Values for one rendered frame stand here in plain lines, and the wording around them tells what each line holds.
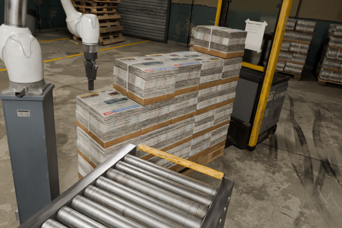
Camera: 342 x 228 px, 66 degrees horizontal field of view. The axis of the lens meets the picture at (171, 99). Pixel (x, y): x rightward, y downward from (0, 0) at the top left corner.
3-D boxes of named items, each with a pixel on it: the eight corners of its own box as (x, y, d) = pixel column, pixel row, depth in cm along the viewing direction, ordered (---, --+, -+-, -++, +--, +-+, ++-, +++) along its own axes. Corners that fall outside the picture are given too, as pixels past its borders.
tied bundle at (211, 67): (167, 78, 235) (169, 52, 226) (189, 74, 254) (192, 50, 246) (199, 90, 210) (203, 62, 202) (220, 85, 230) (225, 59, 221)
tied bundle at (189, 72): (141, 82, 216) (142, 54, 207) (167, 77, 235) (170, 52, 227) (172, 97, 191) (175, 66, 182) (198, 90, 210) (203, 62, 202)
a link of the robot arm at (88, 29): (103, 43, 151) (92, 39, 160) (103, 15, 145) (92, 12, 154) (85, 44, 144) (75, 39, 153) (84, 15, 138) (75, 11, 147)
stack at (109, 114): (77, 192, 207) (74, 94, 176) (179, 146, 285) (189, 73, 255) (103, 223, 182) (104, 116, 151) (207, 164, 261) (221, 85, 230)
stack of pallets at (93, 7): (96, 35, 899) (96, -5, 851) (120, 39, 870) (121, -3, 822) (69, 39, 782) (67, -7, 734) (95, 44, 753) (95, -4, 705)
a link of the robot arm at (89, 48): (93, 40, 157) (93, 50, 159) (79, 40, 151) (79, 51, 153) (101, 43, 151) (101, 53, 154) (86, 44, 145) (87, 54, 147)
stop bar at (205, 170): (140, 146, 131) (141, 142, 131) (224, 176, 115) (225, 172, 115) (137, 149, 129) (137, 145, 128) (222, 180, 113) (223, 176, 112)
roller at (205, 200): (111, 165, 116) (113, 172, 119) (212, 206, 99) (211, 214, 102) (118, 157, 120) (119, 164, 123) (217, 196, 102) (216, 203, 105)
